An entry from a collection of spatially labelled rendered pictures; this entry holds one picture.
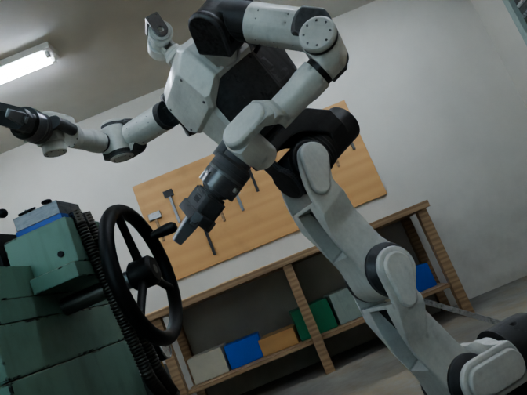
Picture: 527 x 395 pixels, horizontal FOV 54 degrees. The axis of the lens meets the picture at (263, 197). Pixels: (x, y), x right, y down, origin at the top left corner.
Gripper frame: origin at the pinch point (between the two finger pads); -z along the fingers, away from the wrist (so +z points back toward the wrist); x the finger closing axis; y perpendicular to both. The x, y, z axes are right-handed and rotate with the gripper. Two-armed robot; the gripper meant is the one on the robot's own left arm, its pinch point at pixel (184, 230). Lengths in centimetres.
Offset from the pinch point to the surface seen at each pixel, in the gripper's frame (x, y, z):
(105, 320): 5.2, 0.1, -27.2
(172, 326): -13.2, -4.2, -15.0
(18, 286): -9.7, 23.7, -22.4
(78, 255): -7.3, 17.6, -13.3
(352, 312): 182, -232, -15
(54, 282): -9.3, 18.8, -19.0
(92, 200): 352, -73, -78
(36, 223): 0.4, 25.5, -14.1
